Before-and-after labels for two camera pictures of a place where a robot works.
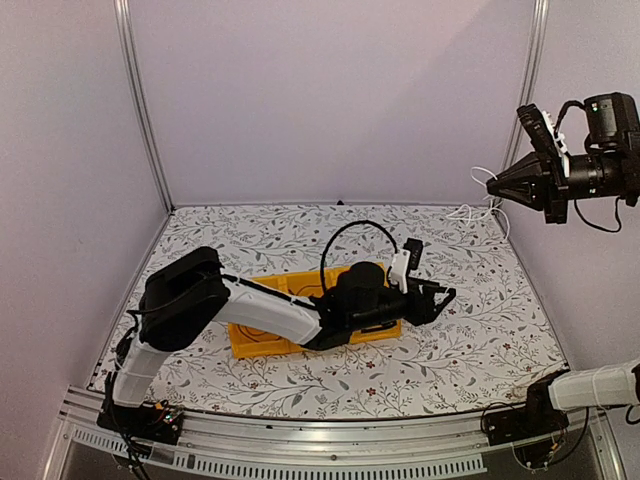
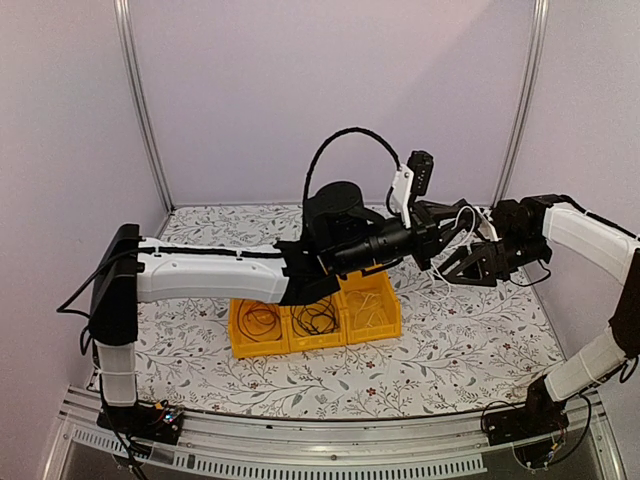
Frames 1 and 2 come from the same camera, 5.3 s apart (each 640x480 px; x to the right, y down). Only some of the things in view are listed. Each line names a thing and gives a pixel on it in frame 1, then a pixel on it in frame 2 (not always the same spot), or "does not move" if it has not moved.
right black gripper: x=547 y=189 → x=491 y=262
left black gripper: x=417 y=316 → x=426 y=216
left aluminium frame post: x=130 y=57 does not move
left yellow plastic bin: x=249 y=341 does not move
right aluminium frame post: x=531 y=58 does not move
